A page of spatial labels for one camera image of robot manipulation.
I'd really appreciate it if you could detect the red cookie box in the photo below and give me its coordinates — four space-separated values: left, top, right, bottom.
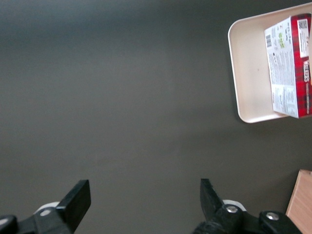
264 13 312 119

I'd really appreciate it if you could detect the cream plastic tray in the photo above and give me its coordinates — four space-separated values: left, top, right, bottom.
227 1 312 124

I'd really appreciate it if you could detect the wooden two-drawer cabinet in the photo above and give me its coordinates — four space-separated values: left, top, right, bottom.
285 169 312 234

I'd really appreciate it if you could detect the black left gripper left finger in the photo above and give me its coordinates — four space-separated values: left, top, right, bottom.
0 179 92 234

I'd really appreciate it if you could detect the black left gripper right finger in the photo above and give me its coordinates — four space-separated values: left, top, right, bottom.
192 178 303 234

